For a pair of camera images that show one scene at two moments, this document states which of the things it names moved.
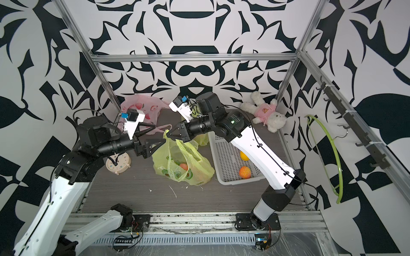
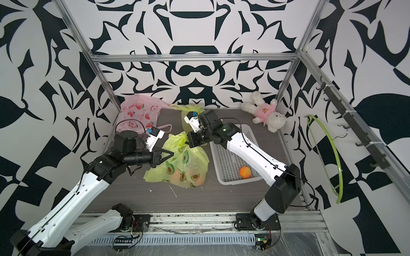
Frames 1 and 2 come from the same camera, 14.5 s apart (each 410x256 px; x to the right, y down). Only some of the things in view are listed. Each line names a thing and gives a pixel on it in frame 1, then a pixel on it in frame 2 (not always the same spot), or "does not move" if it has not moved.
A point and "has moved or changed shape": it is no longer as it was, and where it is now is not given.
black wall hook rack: (334, 98) does not move
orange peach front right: (245, 172) does not move
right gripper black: (185, 133) -> (192, 141)
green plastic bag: (180, 161) has moved or changed shape
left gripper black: (147, 151) -> (157, 155)
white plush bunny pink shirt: (264, 112) does not move
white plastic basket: (228, 162) does not move
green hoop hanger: (340, 196) does not move
